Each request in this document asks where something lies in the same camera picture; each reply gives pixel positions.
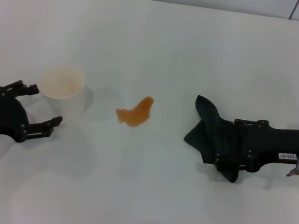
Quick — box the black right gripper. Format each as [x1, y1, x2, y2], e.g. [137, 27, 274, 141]
[213, 113, 299, 183]

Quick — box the white paper cup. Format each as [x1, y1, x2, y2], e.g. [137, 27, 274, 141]
[33, 59, 91, 121]

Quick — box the brown water stain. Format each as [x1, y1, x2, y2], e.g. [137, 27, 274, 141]
[113, 91, 155, 131]

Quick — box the dark blue rag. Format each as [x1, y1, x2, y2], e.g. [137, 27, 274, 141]
[178, 94, 253, 185]

